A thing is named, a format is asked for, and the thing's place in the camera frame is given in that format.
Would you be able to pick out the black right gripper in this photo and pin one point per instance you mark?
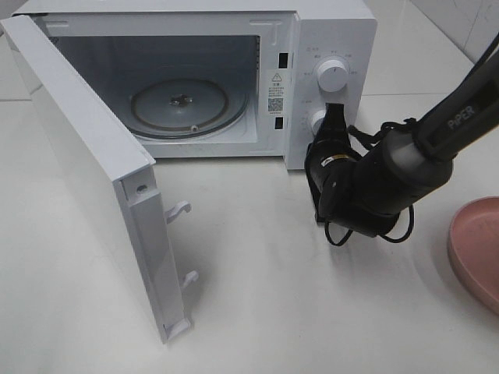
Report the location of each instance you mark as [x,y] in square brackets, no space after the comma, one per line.
[329,165]

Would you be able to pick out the pink round plate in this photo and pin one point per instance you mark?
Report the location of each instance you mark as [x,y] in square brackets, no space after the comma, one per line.
[473,249]

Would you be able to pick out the white microwave door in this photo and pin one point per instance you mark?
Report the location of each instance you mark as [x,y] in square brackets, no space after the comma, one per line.
[108,172]

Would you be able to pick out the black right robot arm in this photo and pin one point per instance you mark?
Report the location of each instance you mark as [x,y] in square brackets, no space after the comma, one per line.
[364,182]

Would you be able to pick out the upper white power knob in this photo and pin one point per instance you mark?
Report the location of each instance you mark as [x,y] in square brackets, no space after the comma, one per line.
[332,74]

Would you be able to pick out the white warning label sticker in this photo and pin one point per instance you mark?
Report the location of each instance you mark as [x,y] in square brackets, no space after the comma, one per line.
[276,90]

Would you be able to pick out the white microwave oven body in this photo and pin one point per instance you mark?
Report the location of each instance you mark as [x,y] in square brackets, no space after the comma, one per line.
[122,47]

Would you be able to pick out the glass microwave turntable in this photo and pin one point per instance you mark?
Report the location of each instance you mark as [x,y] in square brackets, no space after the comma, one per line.
[185,108]

